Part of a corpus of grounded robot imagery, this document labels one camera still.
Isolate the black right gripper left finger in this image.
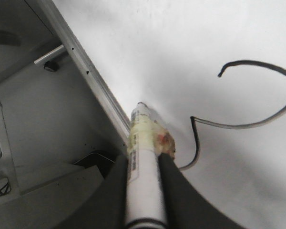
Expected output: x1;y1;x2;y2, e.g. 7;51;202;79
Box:
0;156;127;229

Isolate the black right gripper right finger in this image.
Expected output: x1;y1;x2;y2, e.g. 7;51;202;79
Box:
158;154;243;229

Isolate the white whiteboard marker pen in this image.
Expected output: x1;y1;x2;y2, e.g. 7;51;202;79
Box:
125;103;168;229

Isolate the red magnet taped to marker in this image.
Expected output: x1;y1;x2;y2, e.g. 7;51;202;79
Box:
152;120;176;160

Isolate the white whiteboard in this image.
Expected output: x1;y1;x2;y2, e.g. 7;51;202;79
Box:
55;0;286;229

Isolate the black round knob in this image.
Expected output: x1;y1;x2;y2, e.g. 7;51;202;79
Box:
43;61;59;72

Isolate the silver metal rod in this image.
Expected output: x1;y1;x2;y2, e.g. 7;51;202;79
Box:
34;44;66;66

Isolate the aluminium whiteboard frame rail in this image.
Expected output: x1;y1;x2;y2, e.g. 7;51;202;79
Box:
26;0;130;146

